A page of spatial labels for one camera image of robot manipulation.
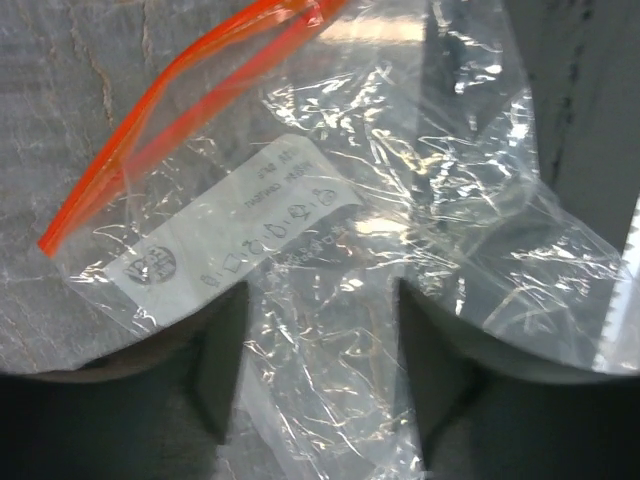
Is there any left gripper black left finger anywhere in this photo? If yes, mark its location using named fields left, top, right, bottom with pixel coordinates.
left=1, top=281, right=250, bottom=479

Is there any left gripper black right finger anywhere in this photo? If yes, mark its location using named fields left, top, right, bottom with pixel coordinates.
left=398, top=284, right=639, bottom=479

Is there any clear zip top bag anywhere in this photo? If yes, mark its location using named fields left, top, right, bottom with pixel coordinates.
left=40, top=1, right=639, bottom=479

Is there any white toothed cable tray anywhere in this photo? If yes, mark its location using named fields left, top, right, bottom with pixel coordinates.
left=592, top=201, right=639, bottom=374

